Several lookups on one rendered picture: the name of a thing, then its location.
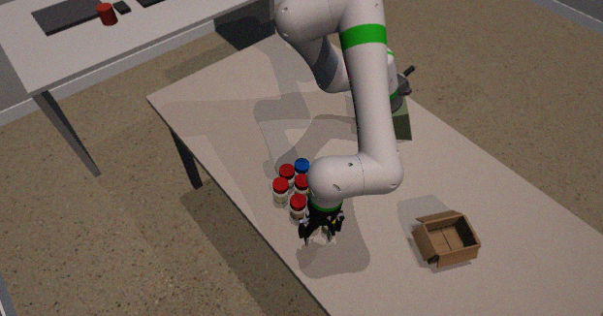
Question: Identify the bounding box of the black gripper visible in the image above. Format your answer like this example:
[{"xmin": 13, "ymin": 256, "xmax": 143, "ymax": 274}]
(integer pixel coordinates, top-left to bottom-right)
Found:
[{"xmin": 298, "ymin": 210, "xmax": 345, "ymax": 246}]

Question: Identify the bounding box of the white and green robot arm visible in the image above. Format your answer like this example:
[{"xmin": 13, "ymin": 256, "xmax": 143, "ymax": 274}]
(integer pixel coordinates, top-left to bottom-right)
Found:
[{"xmin": 274, "ymin": 0, "xmax": 415, "ymax": 221}]

